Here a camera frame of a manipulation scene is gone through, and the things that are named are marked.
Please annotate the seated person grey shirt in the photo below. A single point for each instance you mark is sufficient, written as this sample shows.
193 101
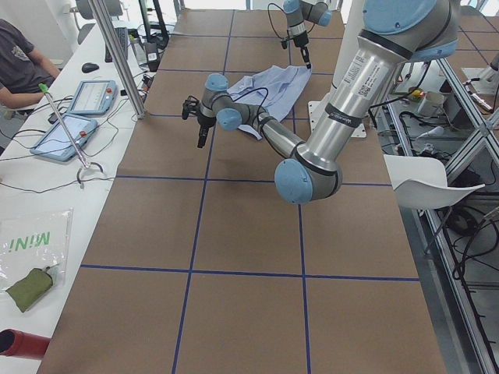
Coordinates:
23 69

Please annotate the clear plastic bag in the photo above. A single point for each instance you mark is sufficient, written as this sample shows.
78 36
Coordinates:
38 240

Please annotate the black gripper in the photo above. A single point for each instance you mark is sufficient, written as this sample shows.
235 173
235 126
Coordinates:
299 40
204 124

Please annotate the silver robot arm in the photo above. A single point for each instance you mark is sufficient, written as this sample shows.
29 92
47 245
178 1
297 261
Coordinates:
297 13
391 33

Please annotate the aluminium frame post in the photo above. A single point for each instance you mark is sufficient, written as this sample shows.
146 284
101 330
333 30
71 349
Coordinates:
102 16

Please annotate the pink reacher grabber stick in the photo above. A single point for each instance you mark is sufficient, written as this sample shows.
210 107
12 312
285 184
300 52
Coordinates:
86 164

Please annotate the white plastic chair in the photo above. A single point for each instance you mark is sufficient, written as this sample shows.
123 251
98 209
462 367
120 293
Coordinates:
420 183

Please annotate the red cylinder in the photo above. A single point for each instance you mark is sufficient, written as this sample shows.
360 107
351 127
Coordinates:
15 343

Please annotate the teach pendant near shirt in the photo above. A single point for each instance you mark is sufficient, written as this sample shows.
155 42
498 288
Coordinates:
93 97

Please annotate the green fabric pouch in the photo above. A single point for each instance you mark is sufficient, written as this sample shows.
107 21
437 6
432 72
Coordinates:
27 291

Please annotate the black computer mouse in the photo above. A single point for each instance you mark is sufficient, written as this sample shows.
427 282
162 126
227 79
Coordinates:
89 67

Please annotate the teach pendant far side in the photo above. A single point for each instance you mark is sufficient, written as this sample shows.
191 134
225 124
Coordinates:
55 143

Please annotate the light blue striped shirt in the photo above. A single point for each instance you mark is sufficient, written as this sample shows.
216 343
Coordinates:
276 88

